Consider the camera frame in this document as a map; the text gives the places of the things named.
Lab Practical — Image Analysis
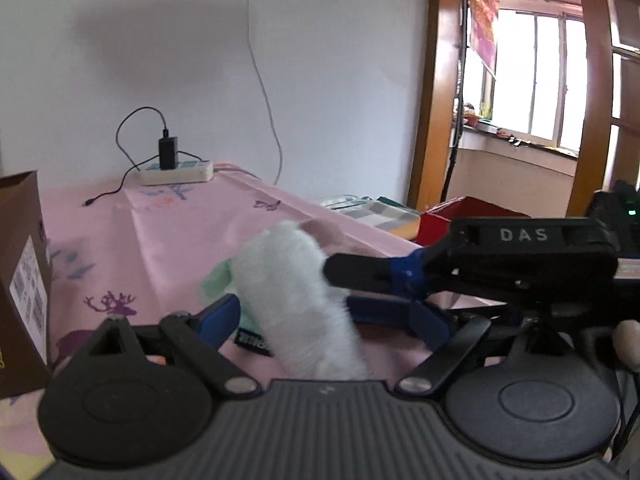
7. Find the black charger plug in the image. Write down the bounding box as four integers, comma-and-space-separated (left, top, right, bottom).
158, 128, 178, 171

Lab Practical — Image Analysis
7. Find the red storage box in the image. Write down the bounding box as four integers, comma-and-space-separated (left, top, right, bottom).
416, 196, 527, 246

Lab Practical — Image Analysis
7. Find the wooden door frame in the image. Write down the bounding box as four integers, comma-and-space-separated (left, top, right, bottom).
408, 0, 462, 210

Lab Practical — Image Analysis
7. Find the white power strip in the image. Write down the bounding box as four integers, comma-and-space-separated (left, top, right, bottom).
138, 160, 214, 186

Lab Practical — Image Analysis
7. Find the window with white frame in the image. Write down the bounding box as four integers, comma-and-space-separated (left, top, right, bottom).
461, 0, 587, 156

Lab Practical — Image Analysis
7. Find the grey wall wire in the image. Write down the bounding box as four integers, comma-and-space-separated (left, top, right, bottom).
245, 0, 286, 188

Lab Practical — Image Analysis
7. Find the white fluffy plush toy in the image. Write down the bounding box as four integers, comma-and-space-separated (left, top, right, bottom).
231, 221, 372, 382

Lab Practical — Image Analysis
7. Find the mint green cloth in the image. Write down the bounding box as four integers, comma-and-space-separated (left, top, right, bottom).
201, 259, 236, 307

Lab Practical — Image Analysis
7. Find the brown cardboard box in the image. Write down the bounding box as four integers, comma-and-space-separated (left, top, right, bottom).
0, 171, 52, 399

